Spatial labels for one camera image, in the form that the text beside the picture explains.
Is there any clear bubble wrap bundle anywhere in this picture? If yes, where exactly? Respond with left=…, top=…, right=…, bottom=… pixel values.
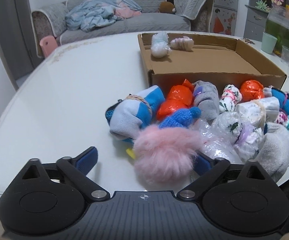
left=192, top=119, right=243, bottom=164

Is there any pink fluffy pompom hat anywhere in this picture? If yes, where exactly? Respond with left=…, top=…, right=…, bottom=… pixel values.
left=125, top=106, right=211, bottom=186

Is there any grey white towel sock roll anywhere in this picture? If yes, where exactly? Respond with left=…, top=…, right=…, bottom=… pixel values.
left=255, top=122, right=289, bottom=183

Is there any white purple band sock roll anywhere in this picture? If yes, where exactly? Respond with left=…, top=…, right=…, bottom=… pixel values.
left=211, top=111, right=264, bottom=163

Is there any blue white striped sock roll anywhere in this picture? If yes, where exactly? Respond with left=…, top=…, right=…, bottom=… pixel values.
left=105, top=85, right=165, bottom=143

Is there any white sock cream band roll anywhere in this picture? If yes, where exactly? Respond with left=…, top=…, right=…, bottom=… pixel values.
left=235, top=96, right=280, bottom=129

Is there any white green leaf sock roll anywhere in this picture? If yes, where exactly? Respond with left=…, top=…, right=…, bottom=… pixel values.
left=219, top=85, right=243, bottom=113

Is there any orange plastic bag bundle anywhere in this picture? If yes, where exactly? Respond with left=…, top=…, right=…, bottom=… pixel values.
left=156, top=79, right=194, bottom=121

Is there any blue knit sock bundle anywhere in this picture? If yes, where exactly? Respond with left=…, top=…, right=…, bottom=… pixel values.
left=263, top=87, right=289, bottom=115

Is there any pale pink sock roll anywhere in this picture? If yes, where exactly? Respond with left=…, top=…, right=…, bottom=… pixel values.
left=170, top=36, right=195, bottom=51

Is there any white fluffy teal sock roll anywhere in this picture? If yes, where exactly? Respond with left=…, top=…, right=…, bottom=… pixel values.
left=151, top=31, right=171, bottom=59

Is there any brown cardboard box tray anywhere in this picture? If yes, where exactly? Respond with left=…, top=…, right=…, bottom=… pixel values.
left=137, top=33, right=287, bottom=94

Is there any pink small chair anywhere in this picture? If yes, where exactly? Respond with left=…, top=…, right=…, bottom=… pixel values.
left=39, top=35, right=58, bottom=58

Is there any sunflower seed shell pile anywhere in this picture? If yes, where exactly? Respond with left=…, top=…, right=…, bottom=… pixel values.
left=243, top=38, right=255, bottom=44

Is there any clear plastic cup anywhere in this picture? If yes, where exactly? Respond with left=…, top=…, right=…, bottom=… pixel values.
left=280, top=46, right=289, bottom=66

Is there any green plastic cup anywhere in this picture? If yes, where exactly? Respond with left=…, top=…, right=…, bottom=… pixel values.
left=261, top=32, right=277, bottom=54

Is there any light blue blanket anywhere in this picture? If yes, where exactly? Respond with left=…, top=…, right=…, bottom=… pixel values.
left=65, top=0, right=142, bottom=33

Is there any glass fish tank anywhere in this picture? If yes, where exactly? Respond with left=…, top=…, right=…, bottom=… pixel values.
left=265, top=5, right=289, bottom=56

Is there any brown plush toy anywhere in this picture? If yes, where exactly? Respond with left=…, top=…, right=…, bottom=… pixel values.
left=159, top=1, right=176, bottom=14

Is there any grey sofa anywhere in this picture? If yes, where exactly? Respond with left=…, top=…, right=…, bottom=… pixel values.
left=31, top=0, right=214, bottom=57

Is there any decorated refrigerator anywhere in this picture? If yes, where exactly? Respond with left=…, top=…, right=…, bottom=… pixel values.
left=211, top=0, right=238, bottom=36

